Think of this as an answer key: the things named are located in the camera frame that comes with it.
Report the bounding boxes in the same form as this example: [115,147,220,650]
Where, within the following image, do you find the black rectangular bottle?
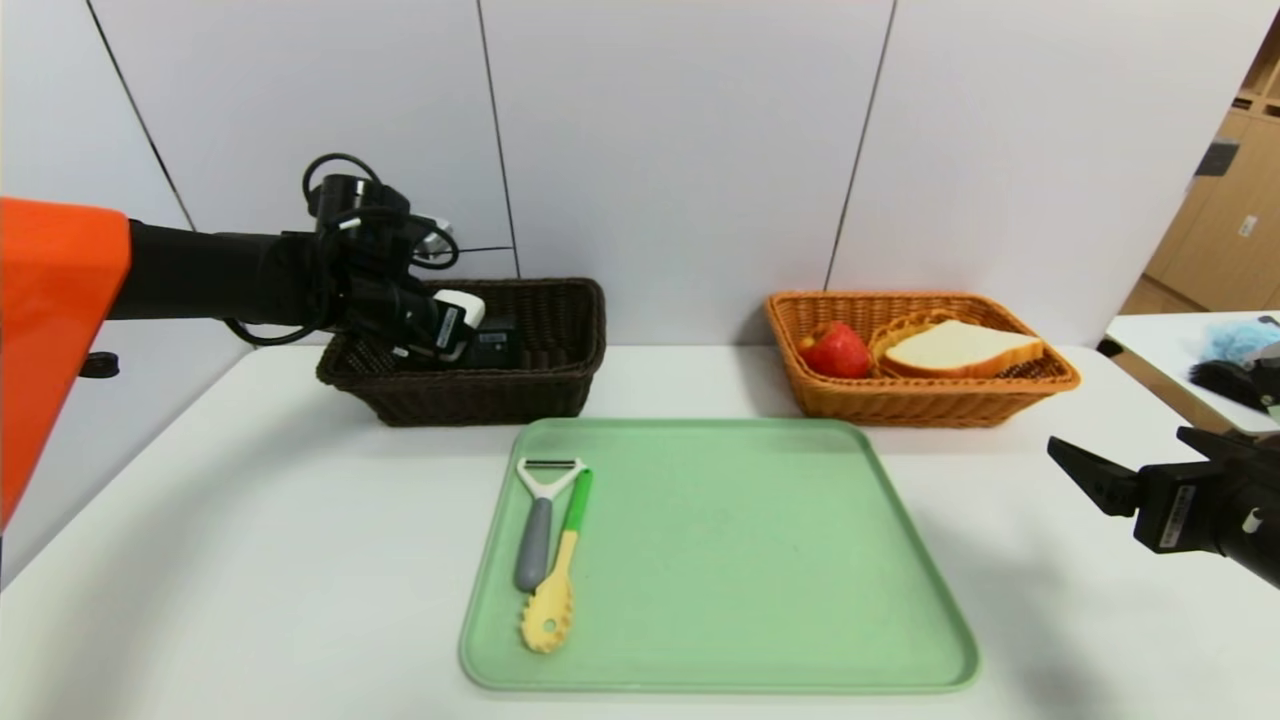
[465,318,521,369]

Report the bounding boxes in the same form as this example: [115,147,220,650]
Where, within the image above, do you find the dark brown wicker basket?
[316,278,608,428]

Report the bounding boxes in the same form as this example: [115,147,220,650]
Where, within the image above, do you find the light green plastic tray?
[460,417,981,694]

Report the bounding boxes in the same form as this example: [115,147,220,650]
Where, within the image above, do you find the white soap bar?
[432,289,487,331]

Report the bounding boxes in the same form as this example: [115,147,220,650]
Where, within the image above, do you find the white peeler grey handle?
[514,458,587,593]

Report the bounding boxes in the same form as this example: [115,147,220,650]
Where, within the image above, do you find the wooden cabinet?
[1115,10,1280,318]

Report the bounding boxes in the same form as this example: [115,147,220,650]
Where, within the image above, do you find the white side table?
[1103,313,1280,441]

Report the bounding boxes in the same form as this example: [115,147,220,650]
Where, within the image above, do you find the orange wicker basket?
[765,291,1081,429]

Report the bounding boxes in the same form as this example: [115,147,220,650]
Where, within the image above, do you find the small yellow wicker bread basket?
[868,312,1046,381]

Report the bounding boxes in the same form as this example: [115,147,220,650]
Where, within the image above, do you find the black brush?
[1188,360,1263,411]

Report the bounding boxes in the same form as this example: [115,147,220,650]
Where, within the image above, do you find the white bread slice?
[884,320,1044,379]

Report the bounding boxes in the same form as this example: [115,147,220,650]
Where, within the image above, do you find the red apple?
[797,321,873,380]

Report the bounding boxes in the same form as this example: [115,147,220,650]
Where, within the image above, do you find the yellow pasta spoon green handle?
[519,468,594,655]

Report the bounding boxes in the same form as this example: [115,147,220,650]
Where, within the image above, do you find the blue fluffy cloth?
[1200,321,1280,363]

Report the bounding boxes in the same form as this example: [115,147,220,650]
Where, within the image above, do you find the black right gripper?
[1047,426,1280,589]

